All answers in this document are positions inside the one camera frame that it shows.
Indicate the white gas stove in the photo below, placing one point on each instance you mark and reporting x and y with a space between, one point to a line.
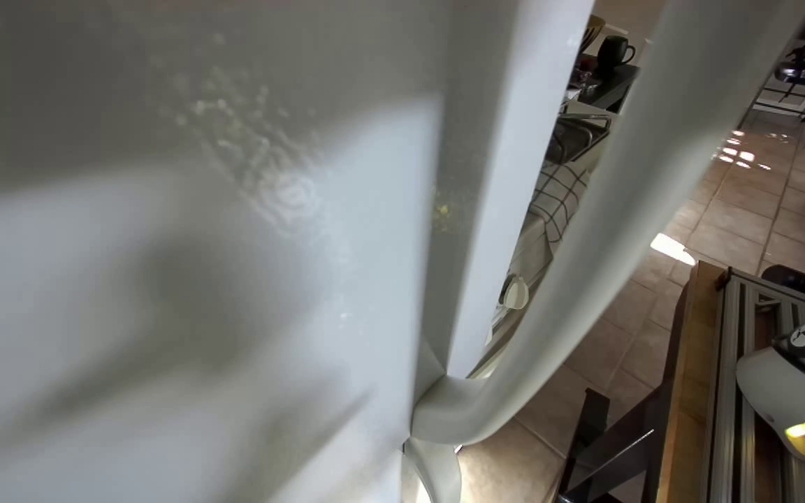
577 137

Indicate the checkered kitchen towel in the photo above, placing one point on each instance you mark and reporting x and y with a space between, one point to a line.
557 195

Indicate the black mug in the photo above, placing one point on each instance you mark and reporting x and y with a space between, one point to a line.
617 50

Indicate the wooden edged robot table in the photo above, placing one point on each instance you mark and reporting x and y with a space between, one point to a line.
695 437

